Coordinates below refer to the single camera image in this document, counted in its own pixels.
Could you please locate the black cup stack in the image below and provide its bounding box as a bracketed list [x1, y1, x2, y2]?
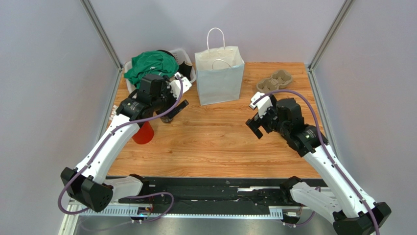
[160, 114, 174, 123]

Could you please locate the white paper bag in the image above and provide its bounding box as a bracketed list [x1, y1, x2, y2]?
[194, 27, 245, 106]

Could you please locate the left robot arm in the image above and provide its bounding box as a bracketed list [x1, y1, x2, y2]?
[57, 72, 192, 214]

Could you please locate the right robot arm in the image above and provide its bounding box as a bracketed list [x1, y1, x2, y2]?
[246, 93, 392, 235]

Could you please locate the green cloth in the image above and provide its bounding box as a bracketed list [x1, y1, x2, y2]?
[124, 50, 179, 88]

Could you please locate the black cloth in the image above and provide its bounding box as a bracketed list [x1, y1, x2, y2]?
[159, 48, 196, 83]

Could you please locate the red cup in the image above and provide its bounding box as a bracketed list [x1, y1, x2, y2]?
[132, 121, 154, 144]

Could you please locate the white plastic basket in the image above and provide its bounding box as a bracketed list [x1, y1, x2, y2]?
[124, 48, 196, 92]

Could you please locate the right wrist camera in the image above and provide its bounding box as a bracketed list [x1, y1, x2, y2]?
[249, 92, 272, 118]

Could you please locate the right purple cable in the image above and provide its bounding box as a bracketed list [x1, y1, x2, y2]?
[252, 89, 382, 235]

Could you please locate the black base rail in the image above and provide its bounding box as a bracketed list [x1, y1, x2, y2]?
[118, 177, 305, 215]

